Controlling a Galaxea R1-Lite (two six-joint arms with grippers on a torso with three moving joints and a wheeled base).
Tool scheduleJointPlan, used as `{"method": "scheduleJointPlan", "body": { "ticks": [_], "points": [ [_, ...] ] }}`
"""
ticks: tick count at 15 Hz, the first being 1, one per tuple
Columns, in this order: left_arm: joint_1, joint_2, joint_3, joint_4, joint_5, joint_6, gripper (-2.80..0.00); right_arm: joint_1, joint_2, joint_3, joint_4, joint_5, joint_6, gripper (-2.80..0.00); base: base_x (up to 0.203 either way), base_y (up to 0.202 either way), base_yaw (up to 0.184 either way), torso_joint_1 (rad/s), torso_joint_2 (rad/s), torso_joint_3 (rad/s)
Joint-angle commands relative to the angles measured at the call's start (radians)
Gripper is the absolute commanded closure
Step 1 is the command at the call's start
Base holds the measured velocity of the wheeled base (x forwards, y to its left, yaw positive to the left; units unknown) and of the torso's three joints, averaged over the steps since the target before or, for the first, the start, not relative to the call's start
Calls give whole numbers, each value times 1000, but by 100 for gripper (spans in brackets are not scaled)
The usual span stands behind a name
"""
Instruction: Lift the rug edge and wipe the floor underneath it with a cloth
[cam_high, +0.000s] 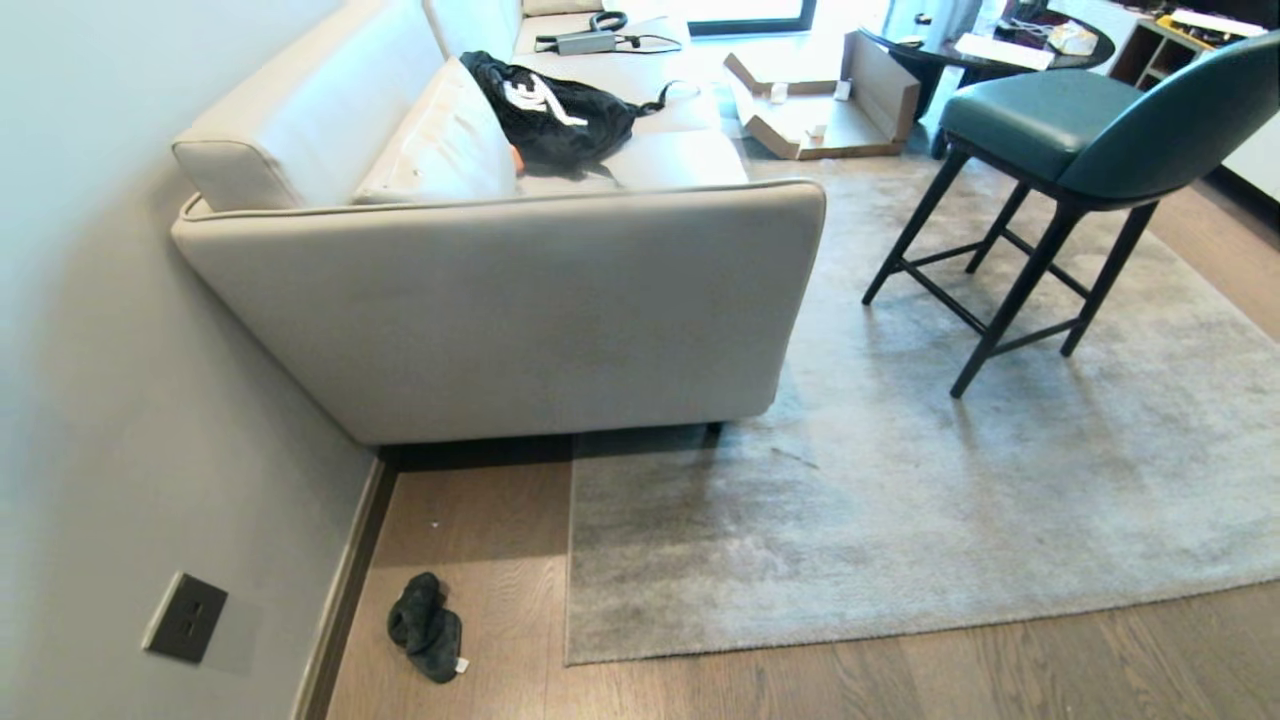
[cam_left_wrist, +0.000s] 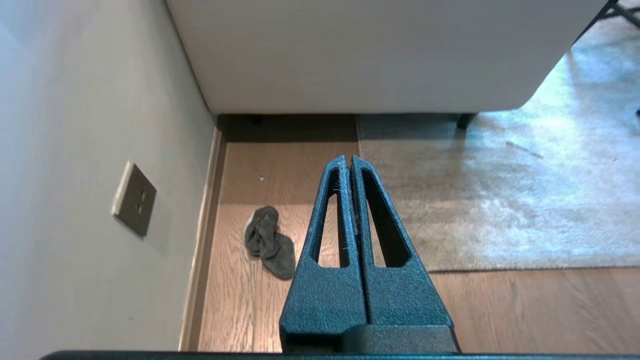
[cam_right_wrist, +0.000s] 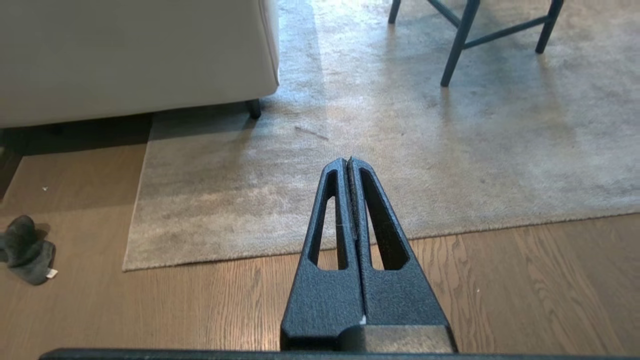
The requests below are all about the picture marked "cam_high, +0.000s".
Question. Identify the grey rug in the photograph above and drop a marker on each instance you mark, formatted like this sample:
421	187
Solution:
900	480

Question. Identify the dark green cloth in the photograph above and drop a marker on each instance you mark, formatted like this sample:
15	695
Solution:
427	630

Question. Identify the beige fabric sofa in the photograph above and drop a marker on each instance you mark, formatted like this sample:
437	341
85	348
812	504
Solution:
500	310

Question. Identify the black bag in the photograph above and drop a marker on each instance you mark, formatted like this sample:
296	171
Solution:
555	115

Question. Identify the beige cushion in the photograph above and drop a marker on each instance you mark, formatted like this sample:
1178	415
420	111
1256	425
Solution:
445	145

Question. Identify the flat cardboard box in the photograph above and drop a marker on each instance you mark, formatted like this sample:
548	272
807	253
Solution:
820	115

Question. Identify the round black table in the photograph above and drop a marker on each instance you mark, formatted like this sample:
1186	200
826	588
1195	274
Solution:
930	50

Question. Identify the white paper sheet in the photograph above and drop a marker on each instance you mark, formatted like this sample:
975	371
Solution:
1003	50

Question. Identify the green bar stool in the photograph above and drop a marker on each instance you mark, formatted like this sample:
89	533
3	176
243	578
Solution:
1090	130

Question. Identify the tissue pack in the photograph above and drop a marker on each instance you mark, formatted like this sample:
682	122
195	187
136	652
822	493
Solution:
1072	38

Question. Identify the wooden shelf unit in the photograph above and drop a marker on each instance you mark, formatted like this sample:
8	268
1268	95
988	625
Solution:
1165	45

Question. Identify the dark wall socket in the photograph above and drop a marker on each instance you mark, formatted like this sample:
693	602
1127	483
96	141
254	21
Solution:
186	617

